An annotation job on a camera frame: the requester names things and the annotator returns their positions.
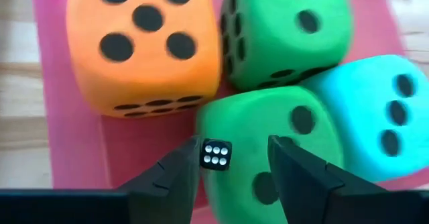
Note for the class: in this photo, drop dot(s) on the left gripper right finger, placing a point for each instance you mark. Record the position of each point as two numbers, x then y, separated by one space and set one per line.
301 190

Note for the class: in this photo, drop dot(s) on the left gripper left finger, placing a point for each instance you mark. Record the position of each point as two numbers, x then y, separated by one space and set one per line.
167 190

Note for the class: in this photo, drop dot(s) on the small black die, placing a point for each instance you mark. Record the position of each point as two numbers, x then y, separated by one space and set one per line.
214 143

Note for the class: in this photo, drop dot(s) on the large green foam die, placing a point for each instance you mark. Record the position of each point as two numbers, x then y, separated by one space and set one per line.
268 49
241 116

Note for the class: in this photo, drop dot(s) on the large orange foam die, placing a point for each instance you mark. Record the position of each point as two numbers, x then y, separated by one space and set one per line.
147 80

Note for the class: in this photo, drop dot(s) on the large teal foam die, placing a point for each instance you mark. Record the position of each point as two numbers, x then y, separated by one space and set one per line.
362 93

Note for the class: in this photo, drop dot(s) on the pink translucent plastic bin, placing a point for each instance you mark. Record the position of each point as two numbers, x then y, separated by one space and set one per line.
73 143

